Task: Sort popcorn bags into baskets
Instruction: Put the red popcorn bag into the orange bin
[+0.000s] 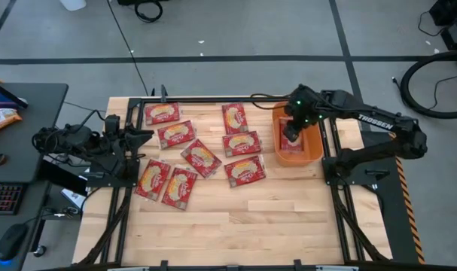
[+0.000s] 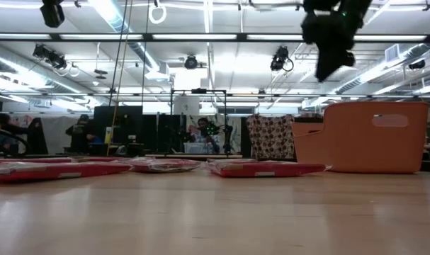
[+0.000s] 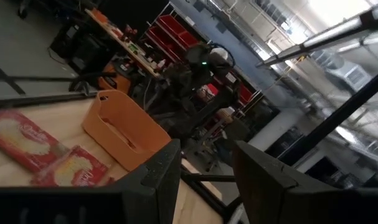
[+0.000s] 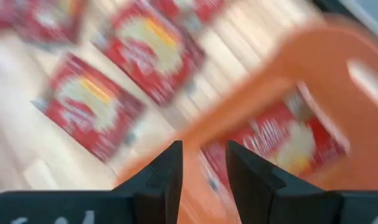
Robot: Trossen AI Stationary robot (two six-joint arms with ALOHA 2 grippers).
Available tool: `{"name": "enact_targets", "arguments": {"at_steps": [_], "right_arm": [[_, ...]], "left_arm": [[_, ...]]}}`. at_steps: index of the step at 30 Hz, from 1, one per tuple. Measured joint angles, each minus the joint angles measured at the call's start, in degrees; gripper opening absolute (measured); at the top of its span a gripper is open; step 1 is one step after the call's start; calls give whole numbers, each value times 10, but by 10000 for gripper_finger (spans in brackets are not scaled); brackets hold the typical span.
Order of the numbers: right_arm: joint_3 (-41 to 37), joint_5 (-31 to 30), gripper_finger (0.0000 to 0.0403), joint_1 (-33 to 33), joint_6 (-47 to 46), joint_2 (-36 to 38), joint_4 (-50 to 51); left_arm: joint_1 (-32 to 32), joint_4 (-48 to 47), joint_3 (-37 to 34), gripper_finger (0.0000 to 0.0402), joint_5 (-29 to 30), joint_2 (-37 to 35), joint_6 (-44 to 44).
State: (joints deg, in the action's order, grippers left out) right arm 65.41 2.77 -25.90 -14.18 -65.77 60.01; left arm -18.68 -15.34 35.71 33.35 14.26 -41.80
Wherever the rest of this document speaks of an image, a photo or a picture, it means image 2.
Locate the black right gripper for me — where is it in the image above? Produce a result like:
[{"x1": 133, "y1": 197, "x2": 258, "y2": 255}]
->
[{"x1": 300, "y1": 8, "x2": 358, "y2": 83}]

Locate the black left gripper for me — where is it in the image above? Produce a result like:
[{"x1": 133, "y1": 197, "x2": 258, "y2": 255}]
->
[{"x1": 39, "y1": 0, "x2": 66, "y2": 29}]

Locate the white vent grille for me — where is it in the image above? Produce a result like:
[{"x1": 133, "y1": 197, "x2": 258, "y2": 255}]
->
[{"x1": 384, "y1": 43, "x2": 401, "y2": 63}]

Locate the brown dotted cloth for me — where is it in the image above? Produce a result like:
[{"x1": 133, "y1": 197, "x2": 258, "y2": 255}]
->
[{"x1": 245, "y1": 113, "x2": 296, "y2": 160}]

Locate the orange plastic basket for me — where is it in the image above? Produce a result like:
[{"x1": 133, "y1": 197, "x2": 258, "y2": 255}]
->
[{"x1": 291, "y1": 101, "x2": 430, "y2": 174}]

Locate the black beam with light strips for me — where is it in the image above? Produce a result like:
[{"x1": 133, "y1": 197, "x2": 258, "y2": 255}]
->
[{"x1": 0, "y1": 32, "x2": 430, "y2": 44}]

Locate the floral patterned cloth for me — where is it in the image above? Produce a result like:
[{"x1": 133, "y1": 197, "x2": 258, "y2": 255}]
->
[{"x1": 186, "y1": 113, "x2": 242, "y2": 154}]

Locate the grey cloth backdrop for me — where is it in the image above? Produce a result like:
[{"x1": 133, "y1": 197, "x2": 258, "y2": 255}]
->
[{"x1": 40, "y1": 115, "x2": 72, "y2": 155}]

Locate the white board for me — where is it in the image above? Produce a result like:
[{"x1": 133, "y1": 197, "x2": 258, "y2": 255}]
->
[{"x1": 173, "y1": 95, "x2": 200, "y2": 115}]

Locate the clear plastic bin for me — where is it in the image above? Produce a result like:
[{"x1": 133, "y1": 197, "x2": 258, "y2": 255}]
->
[{"x1": 183, "y1": 142, "x2": 211, "y2": 154}]

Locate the black partition panel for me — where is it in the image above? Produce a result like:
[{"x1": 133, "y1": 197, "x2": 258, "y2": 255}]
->
[{"x1": 142, "y1": 113, "x2": 187, "y2": 155}]

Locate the black hanging camera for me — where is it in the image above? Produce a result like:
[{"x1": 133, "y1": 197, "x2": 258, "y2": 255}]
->
[
  {"x1": 183, "y1": 54, "x2": 199, "y2": 71},
  {"x1": 269, "y1": 45, "x2": 295, "y2": 73},
  {"x1": 407, "y1": 59, "x2": 426, "y2": 71},
  {"x1": 32, "y1": 43, "x2": 69, "y2": 71}
]

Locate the white cable ring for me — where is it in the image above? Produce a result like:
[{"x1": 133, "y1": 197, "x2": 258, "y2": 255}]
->
[{"x1": 148, "y1": 0, "x2": 167, "y2": 26}]

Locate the distant black rig frame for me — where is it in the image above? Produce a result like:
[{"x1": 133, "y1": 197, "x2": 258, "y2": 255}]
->
[{"x1": 169, "y1": 87, "x2": 228, "y2": 155}]

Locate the black aluminium rig frame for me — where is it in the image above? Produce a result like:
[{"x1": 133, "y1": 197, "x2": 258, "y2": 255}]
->
[{"x1": 143, "y1": 152, "x2": 244, "y2": 159}]

